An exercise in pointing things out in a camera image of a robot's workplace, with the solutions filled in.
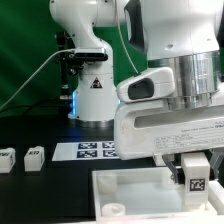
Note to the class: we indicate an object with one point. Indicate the black camera on stand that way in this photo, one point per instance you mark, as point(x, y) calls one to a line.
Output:
point(71, 60)

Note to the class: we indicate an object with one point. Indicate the white sheet with tags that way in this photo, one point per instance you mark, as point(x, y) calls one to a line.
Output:
point(84, 151)

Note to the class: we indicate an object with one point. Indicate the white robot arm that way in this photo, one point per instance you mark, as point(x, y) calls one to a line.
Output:
point(175, 106)

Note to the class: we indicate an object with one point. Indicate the white square tabletop part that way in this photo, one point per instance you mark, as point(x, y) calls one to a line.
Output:
point(142, 193)

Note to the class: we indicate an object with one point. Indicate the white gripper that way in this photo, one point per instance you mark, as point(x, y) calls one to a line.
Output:
point(146, 129)

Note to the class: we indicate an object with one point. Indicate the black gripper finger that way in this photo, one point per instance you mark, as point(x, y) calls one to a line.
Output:
point(215, 158)

